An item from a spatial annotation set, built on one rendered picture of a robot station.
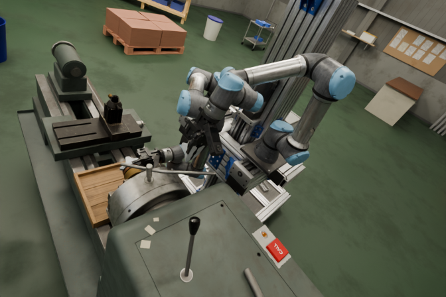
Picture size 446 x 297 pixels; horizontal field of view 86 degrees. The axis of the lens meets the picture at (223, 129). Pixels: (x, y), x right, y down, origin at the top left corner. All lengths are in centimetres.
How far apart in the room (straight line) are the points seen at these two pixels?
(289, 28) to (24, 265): 219
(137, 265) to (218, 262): 23
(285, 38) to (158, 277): 124
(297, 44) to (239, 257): 106
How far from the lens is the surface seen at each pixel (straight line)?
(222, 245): 86
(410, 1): 1090
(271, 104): 149
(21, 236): 229
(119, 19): 507
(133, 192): 94
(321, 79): 105
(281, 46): 147
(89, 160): 150
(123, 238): 80
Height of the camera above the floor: 197
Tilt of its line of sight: 34 degrees down
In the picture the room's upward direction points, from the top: 25 degrees clockwise
